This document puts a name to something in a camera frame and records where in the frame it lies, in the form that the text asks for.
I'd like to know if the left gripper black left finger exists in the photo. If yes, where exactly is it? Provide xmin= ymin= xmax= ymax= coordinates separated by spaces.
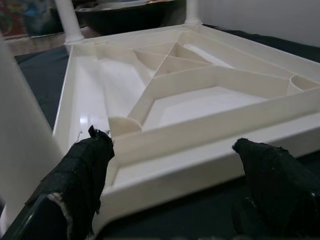
xmin=24 ymin=124 xmax=116 ymax=240

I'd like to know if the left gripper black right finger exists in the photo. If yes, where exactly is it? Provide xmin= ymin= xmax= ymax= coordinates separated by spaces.
xmin=231 ymin=137 xmax=320 ymax=237

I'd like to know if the white plastic table leg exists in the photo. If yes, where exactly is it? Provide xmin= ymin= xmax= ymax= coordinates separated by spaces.
xmin=54 ymin=0 xmax=85 ymax=45
xmin=0 ymin=32 xmax=63 ymax=226
xmin=184 ymin=0 xmax=204 ymax=26

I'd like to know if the black tablecloth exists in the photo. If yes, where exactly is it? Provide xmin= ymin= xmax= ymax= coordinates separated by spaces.
xmin=14 ymin=22 xmax=320 ymax=240

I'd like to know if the white plastic table top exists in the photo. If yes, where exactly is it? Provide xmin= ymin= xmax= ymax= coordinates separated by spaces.
xmin=52 ymin=23 xmax=320 ymax=240

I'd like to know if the beige cloth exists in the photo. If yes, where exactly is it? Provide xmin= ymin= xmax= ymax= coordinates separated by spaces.
xmin=4 ymin=32 xmax=68 ymax=58

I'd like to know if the black bag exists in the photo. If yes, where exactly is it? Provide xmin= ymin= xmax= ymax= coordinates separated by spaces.
xmin=22 ymin=4 xmax=65 ymax=38

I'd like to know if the black wok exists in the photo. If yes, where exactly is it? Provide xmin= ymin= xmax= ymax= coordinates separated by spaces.
xmin=74 ymin=0 xmax=187 ymax=36

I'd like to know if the red printed box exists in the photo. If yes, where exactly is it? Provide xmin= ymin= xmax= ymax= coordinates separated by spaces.
xmin=0 ymin=7 xmax=23 ymax=41

